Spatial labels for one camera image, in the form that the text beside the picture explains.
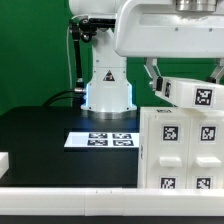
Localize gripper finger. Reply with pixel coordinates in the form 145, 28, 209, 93
206, 58, 224, 84

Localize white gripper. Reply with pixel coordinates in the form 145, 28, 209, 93
114, 0, 224, 91

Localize small white box with marker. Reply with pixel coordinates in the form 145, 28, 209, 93
155, 77, 224, 110

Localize white cabinet door panel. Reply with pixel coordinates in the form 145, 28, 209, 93
146, 115, 190, 189
186, 116, 224, 189

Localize white cabinet body box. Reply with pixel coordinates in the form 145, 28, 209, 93
137, 107, 224, 189

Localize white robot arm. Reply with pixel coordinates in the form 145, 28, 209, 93
68, 0, 224, 118

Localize white block at left edge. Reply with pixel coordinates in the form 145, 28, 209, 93
0, 152, 9, 178

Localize black camera on stand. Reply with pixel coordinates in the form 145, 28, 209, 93
89, 18, 115, 28

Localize black cables at robot base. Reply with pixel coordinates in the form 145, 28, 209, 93
42, 87, 88, 108

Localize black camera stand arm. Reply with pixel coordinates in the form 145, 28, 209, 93
69, 18, 96, 88

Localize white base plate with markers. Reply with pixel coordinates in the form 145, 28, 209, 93
64, 132, 139, 148

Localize white front rail fence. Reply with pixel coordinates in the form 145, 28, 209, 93
0, 188, 224, 216

